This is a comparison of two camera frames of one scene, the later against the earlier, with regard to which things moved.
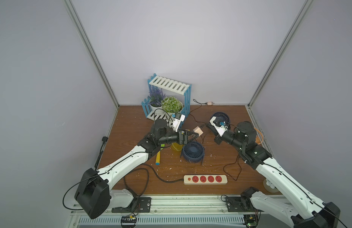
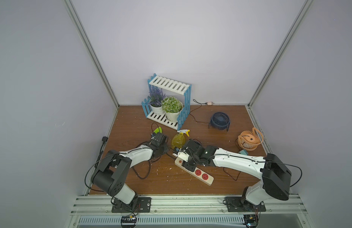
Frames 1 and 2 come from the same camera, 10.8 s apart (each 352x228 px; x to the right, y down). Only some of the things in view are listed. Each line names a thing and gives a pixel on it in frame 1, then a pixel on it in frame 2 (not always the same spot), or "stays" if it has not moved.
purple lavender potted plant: x=156 y=95 stays
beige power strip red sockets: x=205 y=179 → x=199 y=174
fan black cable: x=202 y=141 → x=231 y=176
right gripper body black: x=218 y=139 → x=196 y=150
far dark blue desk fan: x=221 y=117 stays
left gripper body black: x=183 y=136 → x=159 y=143
